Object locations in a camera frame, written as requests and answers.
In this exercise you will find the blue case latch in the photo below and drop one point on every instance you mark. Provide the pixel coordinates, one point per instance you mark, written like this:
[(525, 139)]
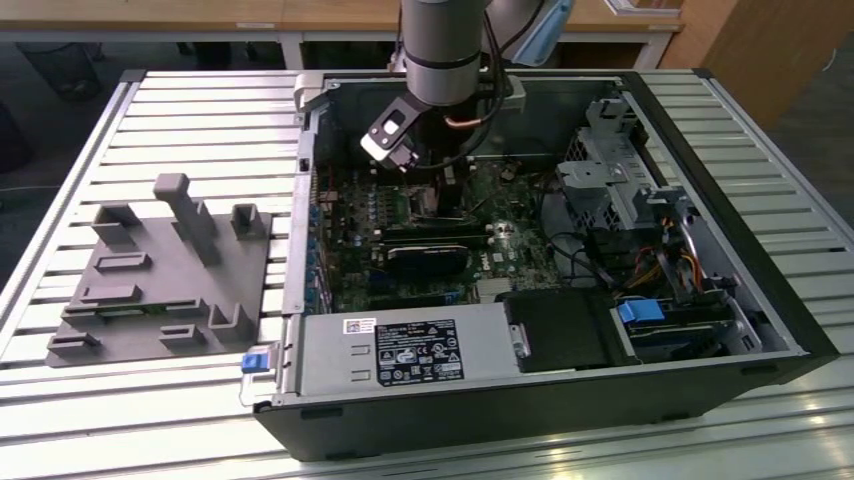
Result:
[(256, 362)]

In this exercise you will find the grey parts rack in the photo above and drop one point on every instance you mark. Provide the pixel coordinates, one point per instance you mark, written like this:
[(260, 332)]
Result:
[(167, 300)]

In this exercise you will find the blue disk carrier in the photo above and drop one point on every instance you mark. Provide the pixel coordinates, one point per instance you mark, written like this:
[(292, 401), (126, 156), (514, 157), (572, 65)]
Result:
[(641, 312)]

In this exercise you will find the grey power supply unit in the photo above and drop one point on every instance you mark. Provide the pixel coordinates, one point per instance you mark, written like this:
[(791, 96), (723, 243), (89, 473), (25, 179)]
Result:
[(321, 350)]

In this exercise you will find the black drive bay cover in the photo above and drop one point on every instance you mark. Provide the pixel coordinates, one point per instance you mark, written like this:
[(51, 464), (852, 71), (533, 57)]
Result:
[(561, 330)]

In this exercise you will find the green motherboard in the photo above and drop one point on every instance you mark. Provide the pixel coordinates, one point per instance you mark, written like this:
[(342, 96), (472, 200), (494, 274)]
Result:
[(514, 250)]

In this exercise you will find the black trash bin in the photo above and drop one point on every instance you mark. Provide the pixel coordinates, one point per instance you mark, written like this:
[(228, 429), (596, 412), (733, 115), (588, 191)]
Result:
[(61, 70)]

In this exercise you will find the black graphics card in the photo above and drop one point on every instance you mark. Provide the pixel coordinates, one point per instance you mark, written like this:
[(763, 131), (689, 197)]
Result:
[(428, 260)]

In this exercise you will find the white paper stack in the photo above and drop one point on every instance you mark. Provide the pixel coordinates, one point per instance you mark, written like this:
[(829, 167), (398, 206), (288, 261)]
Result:
[(631, 5)]

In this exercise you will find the black open PC case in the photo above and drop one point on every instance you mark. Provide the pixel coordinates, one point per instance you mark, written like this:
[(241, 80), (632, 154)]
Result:
[(468, 425)]

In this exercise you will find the metal disk bay cage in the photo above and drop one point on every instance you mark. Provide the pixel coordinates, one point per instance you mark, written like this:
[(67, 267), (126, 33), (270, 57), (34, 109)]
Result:
[(601, 175)]

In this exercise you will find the CPU socket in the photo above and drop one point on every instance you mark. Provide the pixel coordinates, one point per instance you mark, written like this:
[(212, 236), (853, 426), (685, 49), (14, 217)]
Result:
[(417, 206)]

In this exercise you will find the wooden cabinet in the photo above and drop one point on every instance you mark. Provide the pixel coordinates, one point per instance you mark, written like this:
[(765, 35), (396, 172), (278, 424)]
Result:
[(768, 60)]

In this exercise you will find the small silver chipset heatsink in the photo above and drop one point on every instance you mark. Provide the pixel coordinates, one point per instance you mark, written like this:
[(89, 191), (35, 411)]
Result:
[(496, 290)]

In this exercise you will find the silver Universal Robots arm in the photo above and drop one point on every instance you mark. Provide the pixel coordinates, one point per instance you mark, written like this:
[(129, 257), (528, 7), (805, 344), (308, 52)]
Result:
[(441, 40)]

